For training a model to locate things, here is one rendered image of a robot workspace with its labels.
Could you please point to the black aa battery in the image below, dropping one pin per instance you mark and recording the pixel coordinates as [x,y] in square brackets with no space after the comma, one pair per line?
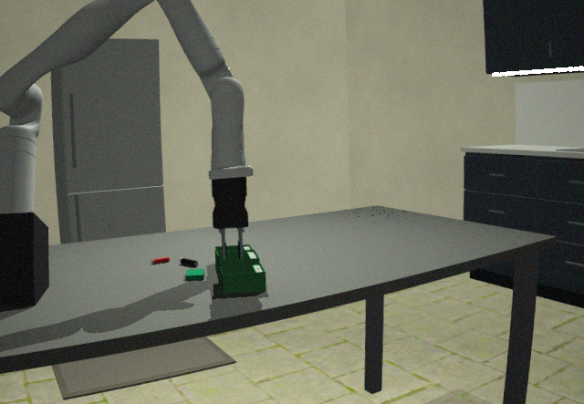
[188,262]

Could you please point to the green three-compartment bin rack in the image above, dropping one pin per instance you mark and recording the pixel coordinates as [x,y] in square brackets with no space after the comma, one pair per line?
[239,275]

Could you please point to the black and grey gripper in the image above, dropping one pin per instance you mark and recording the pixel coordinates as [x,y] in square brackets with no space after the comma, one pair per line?
[226,184]

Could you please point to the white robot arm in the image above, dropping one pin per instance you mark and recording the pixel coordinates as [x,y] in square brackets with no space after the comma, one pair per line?
[83,33]

